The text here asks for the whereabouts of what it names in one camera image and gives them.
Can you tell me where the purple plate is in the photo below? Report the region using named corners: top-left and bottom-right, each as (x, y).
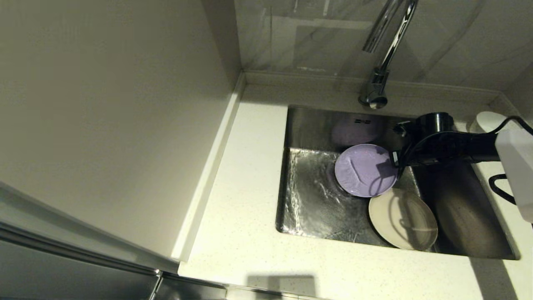
top-left (334, 144), bottom-right (399, 198)

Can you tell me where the beige plate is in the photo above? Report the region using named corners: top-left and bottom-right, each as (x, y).
top-left (369, 187), bottom-right (439, 251)

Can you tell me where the white bowl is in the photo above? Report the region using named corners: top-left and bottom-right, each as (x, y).
top-left (474, 111), bottom-right (511, 135)

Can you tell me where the stainless steel sink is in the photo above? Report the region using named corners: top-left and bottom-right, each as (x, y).
top-left (275, 104), bottom-right (520, 260)

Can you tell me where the chrome gooseneck faucet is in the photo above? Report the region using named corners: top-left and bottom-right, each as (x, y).
top-left (359, 0), bottom-right (419, 110)

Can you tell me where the under-counter cabinet front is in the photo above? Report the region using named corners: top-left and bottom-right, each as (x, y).
top-left (155, 273), bottom-right (229, 300)

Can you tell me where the beige tall cabinet panel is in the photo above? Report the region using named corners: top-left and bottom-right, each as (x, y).
top-left (0, 0), bottom-right (243, 264)

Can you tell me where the grey glossy cabinet door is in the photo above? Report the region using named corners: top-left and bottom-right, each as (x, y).
top-left (0, 183), bottom-right (180, 300)

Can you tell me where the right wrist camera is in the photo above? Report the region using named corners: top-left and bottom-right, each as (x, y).
top-left (394, 120), bottom-right (417, 138)

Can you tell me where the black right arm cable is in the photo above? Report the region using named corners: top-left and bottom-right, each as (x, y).
top-left (400, 116), bottom-right (533, 205)

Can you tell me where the chrome cabinet handle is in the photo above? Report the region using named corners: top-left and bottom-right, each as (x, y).
top-left (148, 269), bottom-right (164, 300)

